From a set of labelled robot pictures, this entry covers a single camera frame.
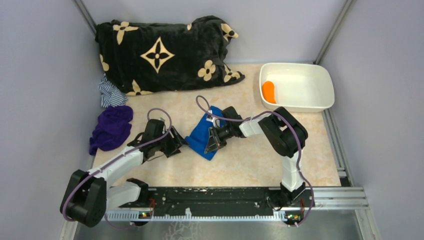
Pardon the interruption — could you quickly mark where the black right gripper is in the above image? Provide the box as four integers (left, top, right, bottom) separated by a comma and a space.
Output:
205, 123, 234, 155

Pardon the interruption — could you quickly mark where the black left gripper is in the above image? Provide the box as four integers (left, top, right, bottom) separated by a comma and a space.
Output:
154, 125, 190, 158

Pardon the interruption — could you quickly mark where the blue towel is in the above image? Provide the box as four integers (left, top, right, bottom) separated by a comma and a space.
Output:
185, 113, 217, 161

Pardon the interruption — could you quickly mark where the orange towel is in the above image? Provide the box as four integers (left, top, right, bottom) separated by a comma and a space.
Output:
261, 81, 276, 104

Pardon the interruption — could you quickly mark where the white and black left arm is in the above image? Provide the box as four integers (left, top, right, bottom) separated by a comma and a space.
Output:
59, 119, 188, 228

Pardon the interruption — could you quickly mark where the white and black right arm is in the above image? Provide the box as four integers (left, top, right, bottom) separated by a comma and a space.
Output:
204, 106, 309, 210

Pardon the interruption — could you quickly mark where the purple towel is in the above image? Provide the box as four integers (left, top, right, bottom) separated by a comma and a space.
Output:
88, 105, 134, 156

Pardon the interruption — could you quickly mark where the blue white striped cloth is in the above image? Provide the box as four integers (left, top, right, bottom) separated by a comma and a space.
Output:
98, 74, 128, 108

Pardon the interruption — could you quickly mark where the black floral blanket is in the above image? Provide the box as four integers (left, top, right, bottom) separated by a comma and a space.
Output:
95, 15, 245, 96

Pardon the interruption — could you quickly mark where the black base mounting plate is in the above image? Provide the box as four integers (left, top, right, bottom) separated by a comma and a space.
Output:
122, 187, 312, 217

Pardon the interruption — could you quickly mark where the white plastic basin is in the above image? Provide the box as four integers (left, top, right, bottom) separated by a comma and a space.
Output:
258, 62, 335, 113

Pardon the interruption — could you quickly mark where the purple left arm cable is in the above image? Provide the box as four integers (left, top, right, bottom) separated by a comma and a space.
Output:
61, 107, 173, 230

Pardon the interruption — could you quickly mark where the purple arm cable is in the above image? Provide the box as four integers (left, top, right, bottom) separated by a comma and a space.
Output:
61, 107, 173, 230
195, 95, 316, 228

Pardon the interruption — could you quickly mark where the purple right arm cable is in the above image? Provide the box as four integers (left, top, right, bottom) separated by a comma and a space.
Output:
195, 95, 316, 228

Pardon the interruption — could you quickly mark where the aluminium frame rail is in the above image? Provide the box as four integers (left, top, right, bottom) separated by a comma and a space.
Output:
67, 183, 380, 240

